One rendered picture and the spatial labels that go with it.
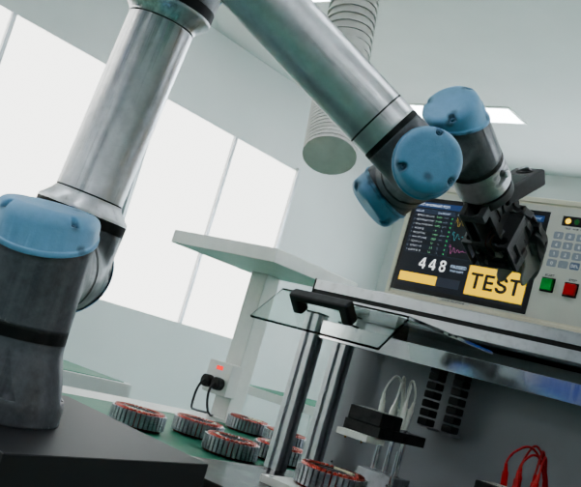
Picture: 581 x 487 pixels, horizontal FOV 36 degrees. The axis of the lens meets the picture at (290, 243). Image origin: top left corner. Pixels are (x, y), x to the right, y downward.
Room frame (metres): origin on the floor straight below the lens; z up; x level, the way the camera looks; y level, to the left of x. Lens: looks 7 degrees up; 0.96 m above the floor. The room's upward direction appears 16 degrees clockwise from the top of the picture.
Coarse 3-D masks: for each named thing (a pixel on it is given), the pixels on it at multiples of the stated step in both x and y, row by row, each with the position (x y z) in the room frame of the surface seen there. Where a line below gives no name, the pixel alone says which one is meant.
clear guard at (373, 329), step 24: (264, 312) 1.35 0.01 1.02; (288, 312) 1.34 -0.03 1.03; (312, 312) 1.32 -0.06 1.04; (336, 312) 1.30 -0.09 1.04; (360, 312) 1.29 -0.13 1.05; (384, 312) 1.27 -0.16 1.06; (336, 336) 1.25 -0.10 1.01; (360, 336) 1.24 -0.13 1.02; (384, 336) 1.22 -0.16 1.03; (432, 336) 1.44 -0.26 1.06; (456, 336) 1.35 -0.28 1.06
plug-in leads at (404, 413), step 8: (400, 384) 1.53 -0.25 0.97; (384, 392) 1.52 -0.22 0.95; (408, 392) 1.49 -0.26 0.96; (416, 392) 1.51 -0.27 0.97; (384, 400) 1.51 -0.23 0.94; (384, 408) 1.51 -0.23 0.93; (392, 408) 1.49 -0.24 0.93; (400, 408) 1.55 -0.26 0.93; (400, 416) 1.48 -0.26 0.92; (408, 416) 1.50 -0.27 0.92; (408, 424) 1.50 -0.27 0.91
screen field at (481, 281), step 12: (468, 276) 1.45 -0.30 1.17; (480, 276) 1.44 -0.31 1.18; (492, 276) 1.43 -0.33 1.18; (516, 276) 1.40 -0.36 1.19; (468, 288) 1.45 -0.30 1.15; (480, 288) 1.44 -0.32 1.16; (492, 288) 1.42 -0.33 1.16; (504, 288) 1.41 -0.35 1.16; (516, 288) 1.40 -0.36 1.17; (504, 300) 1.41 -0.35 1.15; (516, 300) 1.39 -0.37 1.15
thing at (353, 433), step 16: (352, 416) 1.45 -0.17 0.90; (368, 416) 1.43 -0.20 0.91; (384, 416) 1.42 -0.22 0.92; (336, 432) 1.44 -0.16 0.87; (352, 432) 1.42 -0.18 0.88; (368, 432) 1.43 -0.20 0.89; (384, 432) 1.42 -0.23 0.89; (400, 432) 1.47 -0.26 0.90; (400, 448) 1.49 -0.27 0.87; (384, 464) 1.51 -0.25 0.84; (400, 464) 1.49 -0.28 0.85
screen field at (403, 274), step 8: (400, 272) 1.54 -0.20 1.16; (408, 272) 1.53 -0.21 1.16; (416, 272) 1.52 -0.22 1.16; (408, 280) 1.53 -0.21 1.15; (416, 280) 1.52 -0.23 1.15; (424, 280) 1.51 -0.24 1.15; (432, 280) 1.50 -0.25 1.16; (440, 280) 1.49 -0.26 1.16; (448, 280) 1.48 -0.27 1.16; (456, 280) 1.47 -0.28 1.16; (456, 288) 1.46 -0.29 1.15
